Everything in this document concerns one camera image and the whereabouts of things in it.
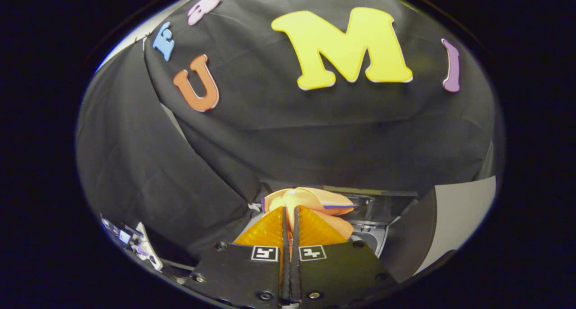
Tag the orange polo shirt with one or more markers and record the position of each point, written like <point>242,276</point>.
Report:
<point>310,201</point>

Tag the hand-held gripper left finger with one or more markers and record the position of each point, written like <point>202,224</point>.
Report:
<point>238,273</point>

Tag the dark washing machine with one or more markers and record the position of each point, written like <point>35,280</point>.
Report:
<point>378,210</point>

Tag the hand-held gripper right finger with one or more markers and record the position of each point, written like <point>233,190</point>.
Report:
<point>337,273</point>

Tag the white plastic object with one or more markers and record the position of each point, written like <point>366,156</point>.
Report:
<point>148,250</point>

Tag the grey cabinet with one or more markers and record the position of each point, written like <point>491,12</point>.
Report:
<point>463,210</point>

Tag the black backdrop cloth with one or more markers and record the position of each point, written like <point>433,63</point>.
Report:
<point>315,133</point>

